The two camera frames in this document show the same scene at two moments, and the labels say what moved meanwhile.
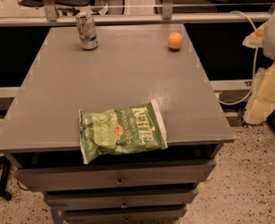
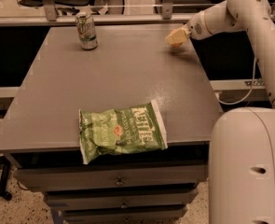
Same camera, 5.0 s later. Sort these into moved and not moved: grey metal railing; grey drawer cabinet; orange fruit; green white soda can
Moved: orange fruit
Not moved: grey drawer cabinet; grey metal railing; green white soda can
